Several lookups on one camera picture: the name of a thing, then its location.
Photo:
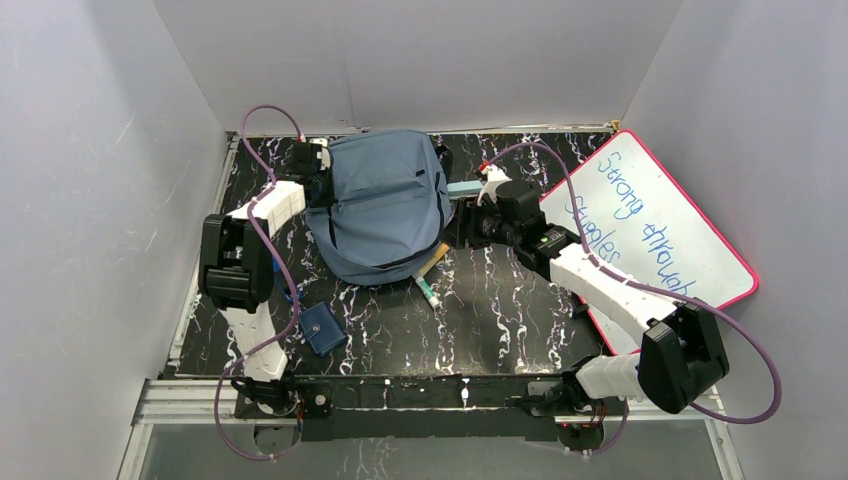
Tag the teal eraser case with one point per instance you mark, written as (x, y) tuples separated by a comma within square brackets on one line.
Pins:
[(464, 189)]

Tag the pink framed whiteboard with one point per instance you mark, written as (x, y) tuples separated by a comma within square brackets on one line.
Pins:
[(636, 217)]

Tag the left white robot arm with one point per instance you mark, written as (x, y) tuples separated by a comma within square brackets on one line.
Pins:
[(236, 272)]

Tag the blue student backpack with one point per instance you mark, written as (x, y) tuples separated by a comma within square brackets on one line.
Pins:
[(389, 207)]

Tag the navy snap wallet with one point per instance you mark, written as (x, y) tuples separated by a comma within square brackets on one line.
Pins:
[(321, 329)]

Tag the green white glue stick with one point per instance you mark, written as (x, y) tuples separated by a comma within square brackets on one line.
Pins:
[(430, 295)]

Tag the yellow orange highlighter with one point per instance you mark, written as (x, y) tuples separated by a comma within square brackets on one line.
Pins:
[(437, 256)]

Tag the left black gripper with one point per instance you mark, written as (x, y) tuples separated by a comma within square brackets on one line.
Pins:
[(319, 188)]

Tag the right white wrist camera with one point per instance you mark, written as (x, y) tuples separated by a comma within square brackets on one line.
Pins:
[(493, 177)]

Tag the black front rail frame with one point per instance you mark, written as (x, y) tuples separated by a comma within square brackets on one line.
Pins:
[(445, 406)]

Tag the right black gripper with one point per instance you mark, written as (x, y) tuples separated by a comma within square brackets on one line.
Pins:
[(463, 223)]

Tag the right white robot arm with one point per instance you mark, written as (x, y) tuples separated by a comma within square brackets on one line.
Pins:
[(681, 353)]

